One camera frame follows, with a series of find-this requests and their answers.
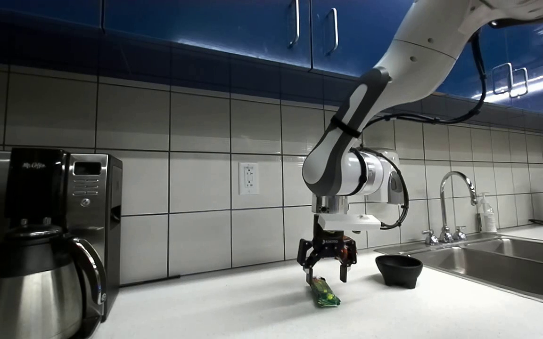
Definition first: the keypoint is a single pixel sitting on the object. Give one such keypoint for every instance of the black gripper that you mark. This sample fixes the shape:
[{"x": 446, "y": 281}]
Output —
[{"x": 328, "y": 246}]

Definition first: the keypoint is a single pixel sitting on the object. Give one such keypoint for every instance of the green packet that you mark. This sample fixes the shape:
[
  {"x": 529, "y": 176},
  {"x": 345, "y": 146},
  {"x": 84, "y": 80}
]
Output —
[{"x": 324, "y": 294}]

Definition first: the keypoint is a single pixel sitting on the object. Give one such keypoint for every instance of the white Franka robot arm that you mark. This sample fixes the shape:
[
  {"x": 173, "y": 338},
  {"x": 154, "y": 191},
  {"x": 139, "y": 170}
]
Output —
[{"x": 409, "y": 57}]

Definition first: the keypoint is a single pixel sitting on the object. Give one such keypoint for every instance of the black bowl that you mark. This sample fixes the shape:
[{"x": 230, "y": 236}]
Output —
[{"x": 397, "y": 270}]

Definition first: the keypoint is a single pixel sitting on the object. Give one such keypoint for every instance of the chrome sink faucet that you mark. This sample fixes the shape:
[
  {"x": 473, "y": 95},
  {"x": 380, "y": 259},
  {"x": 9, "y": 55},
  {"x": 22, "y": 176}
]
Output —
[{"x": 443, "y": 200}]

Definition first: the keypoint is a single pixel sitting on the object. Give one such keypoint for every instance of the clear soap pump bottle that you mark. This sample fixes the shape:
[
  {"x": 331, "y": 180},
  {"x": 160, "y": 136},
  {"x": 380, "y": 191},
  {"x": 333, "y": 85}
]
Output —
[{"x": 488, "y": 219}]

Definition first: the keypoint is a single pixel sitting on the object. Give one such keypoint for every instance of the stainless steel double sink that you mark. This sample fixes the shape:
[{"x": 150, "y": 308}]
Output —
[{"x": 509, "y": 270}]

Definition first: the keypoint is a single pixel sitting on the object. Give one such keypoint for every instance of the blue cabinet door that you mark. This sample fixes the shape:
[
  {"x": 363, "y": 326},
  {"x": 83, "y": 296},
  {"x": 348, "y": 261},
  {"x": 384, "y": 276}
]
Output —
[
  {"x": 207, "y": 21},
  {"x": 358, "y": 31}
]

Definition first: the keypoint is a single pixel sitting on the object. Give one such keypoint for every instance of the black steel coffee maker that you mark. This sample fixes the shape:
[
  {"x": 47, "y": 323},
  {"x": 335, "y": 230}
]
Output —
[{"x": 88, "y": 200}]

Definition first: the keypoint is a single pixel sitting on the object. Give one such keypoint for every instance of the steel coffee carafe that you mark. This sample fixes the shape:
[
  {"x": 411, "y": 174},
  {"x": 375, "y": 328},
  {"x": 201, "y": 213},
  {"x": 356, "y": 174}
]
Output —
[{"x": 28, "y": 294}]

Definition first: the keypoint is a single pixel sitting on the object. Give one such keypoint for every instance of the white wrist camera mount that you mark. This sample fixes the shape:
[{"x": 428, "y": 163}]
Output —
[{"x": 352, "y": 221}]

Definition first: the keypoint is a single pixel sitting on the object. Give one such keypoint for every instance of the white wall soap dispenser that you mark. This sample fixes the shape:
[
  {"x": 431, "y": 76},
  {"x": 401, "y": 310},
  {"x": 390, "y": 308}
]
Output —
[{"x": 395, "y": 191}]

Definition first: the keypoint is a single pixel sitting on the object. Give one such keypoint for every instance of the white wall power outlet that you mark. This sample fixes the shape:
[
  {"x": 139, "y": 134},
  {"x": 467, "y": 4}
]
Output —
[{"x": 248, "y": 180}]

